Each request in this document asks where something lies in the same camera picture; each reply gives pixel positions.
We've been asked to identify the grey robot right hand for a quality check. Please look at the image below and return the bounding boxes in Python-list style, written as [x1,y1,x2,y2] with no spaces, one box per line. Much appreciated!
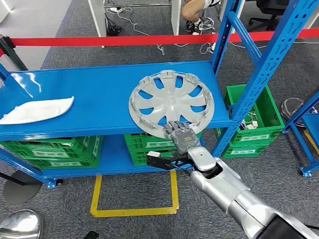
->
[163,120,201,156]

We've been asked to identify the grey plastic wheel hubcap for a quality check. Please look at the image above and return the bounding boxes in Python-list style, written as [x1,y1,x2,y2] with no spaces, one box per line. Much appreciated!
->
[129,70,215,139]

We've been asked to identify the blue metal shelf rack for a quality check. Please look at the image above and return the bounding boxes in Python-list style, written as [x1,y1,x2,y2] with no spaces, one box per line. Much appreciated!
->
[0,0,319,190]

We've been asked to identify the neat yellow floor tape outline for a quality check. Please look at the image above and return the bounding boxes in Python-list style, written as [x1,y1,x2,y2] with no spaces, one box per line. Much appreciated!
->
[90,170,179,219]

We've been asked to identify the chrome stool footring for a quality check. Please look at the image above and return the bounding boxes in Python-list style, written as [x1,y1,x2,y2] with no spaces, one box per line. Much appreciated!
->
[200,16,215,32]

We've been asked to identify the person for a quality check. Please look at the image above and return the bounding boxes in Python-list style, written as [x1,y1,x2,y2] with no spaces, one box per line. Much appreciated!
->
[181,0,221,36]

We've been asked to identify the chrome round floor base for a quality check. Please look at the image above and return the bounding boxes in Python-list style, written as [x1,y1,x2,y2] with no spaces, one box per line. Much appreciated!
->
[280,98,318,127]

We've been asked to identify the black power adapter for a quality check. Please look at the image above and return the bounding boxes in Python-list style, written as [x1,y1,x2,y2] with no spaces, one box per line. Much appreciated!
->
[106,13,122,36]

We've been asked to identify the short yellow floor tape strip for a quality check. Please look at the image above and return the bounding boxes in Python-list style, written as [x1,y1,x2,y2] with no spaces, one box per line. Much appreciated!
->
[303,129,319,156]

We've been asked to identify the small blue metal rack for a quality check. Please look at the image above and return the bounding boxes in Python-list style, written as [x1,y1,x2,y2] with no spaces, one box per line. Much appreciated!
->
[283,91,319,179]

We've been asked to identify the black office chair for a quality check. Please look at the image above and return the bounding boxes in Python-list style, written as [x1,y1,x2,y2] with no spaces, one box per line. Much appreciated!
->
[248,0,290,32]

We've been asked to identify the white curved plastic panel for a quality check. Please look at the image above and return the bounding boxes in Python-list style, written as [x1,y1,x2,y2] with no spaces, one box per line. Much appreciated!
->
[0,96,75,125]

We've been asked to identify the thin black stanchion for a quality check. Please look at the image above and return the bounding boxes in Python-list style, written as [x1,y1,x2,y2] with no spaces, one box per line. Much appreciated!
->
[0,170,43,205]

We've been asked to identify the chrome stanchion with round base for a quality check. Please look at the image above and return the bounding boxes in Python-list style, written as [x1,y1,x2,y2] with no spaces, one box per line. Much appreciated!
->
[0,209,44,239]

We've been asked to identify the white floor cable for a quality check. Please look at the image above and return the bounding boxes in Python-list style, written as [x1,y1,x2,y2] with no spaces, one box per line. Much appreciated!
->
[199,41,319,55]
[107,6,165,56]

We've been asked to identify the thick dark stanchion post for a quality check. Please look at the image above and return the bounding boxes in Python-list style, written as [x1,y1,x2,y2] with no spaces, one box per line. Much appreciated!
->
[0,35,28,72]

